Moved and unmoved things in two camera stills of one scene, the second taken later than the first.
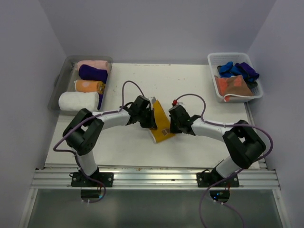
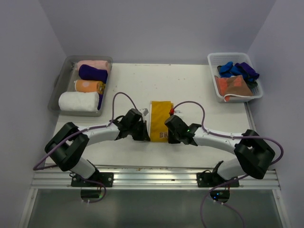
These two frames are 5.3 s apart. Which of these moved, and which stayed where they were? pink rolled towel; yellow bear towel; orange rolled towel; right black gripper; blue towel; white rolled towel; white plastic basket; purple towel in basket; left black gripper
Moved: left black gripper; right black gripper; yellow bear towel
Stayed: white plastic basket; pink rolled towel; blue towel; orange rolled towel; purple towel in basket; white rolled towel
